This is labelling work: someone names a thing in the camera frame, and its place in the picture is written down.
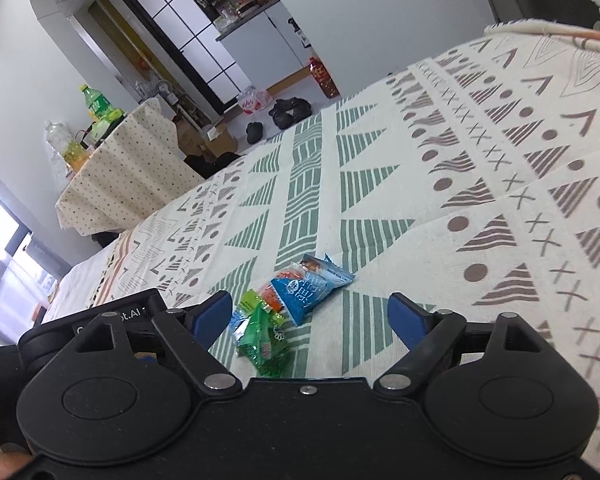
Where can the small blue snack packet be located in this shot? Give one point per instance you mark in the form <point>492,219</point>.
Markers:
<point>237,324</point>

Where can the clear bottle with yellow liquid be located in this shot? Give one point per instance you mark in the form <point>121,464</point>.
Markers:
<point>65,147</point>

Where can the black shoes on floor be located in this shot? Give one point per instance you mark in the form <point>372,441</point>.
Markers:
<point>290,110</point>

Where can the black bag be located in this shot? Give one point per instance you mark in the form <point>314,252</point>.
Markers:
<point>255,132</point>

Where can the white cabinet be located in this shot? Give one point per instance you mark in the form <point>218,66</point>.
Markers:
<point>275,47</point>

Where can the black framed sliding door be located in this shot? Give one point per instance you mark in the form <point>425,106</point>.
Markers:
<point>190,35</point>

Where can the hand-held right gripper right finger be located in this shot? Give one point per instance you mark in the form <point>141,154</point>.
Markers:
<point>405,320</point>

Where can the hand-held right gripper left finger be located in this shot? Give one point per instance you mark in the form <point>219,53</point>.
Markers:
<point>212,312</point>

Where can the orange red snack packet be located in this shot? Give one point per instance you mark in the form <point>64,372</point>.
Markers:
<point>280,285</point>

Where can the table with dotted cloth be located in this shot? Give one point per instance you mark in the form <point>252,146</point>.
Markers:
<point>125,170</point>

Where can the green drink bottle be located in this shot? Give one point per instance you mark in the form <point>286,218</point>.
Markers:
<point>97,105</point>

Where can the window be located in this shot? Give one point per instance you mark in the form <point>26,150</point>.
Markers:
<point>0,245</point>

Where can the green snack packet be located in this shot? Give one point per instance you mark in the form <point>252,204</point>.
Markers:
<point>265,342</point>

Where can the pink plastic bag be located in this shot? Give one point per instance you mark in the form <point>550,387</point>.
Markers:
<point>252,100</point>

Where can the cardboard box on floor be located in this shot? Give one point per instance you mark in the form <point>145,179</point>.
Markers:
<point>212,140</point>

